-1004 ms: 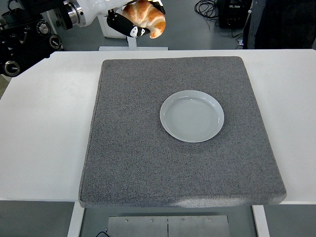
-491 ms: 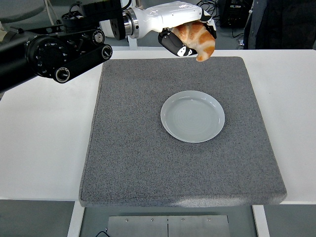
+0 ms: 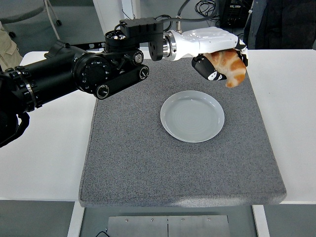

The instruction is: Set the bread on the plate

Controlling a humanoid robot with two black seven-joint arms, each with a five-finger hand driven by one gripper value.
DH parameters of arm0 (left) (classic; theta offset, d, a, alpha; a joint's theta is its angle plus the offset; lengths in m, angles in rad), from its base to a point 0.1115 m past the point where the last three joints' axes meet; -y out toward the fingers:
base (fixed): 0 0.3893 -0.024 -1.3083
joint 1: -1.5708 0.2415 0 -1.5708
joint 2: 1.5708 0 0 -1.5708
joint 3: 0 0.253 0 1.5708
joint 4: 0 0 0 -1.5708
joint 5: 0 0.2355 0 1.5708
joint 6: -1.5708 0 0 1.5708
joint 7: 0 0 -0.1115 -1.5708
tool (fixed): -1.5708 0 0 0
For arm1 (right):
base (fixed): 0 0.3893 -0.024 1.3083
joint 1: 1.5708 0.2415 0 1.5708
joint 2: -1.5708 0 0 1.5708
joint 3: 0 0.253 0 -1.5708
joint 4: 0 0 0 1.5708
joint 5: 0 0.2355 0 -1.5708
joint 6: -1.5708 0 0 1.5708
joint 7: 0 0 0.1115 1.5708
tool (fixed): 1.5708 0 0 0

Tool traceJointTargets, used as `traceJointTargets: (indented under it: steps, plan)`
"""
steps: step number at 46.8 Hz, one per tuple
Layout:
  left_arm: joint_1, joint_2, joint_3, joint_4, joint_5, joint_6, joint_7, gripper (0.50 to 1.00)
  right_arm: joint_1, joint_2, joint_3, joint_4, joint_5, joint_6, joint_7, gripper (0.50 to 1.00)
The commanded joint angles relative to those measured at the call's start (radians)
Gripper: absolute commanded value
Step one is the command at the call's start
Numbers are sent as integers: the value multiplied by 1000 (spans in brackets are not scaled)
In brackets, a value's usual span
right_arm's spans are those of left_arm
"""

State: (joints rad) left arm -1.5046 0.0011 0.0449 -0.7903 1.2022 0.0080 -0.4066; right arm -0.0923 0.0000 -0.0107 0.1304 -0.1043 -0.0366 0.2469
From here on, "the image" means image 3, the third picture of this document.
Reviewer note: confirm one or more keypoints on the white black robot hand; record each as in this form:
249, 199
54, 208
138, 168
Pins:
209, 40

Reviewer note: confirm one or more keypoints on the golden croissant bread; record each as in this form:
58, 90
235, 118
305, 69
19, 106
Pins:
234, 69

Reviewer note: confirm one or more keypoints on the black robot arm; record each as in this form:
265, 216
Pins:
49, 74

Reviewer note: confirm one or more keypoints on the round grey plate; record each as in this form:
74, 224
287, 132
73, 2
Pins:
192, 118

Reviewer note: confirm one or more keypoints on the grey metal plate with screws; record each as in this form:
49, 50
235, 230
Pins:
138, 227

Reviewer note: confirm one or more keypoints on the black electronics box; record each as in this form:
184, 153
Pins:
227, 12

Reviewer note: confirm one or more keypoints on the person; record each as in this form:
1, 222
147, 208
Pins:
7, 49
284, 24

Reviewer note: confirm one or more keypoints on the white cabinet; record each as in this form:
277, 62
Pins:
108, 14

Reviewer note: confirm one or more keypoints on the grey speckled mat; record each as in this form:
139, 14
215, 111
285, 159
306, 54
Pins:
148, 168

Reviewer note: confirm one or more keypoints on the white table leg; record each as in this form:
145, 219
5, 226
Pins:
260, 221
75, 219

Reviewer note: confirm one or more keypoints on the grey chair with casters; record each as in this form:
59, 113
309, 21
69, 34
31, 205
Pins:
19, 10

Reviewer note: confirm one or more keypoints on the white stand post with base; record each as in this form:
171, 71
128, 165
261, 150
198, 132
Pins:
129, 10

